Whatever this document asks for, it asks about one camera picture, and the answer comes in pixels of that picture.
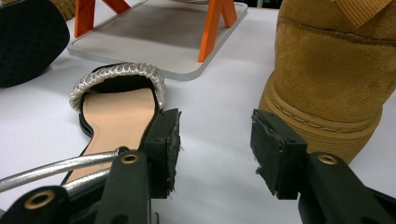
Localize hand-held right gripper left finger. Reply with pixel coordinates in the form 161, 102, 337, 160
143, 107, 182, 200

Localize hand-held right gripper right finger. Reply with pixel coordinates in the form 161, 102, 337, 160
249, 108, 309, 201

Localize white shoe rack orange legs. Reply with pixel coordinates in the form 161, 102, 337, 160
66, 0, 249, 83

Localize tan suede lace-up boot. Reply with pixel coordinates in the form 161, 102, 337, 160
258, 0, 396, 165

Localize silver strap heeled sandal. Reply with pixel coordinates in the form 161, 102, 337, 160
0, 0, 71, 89
0, 62, 166, 194

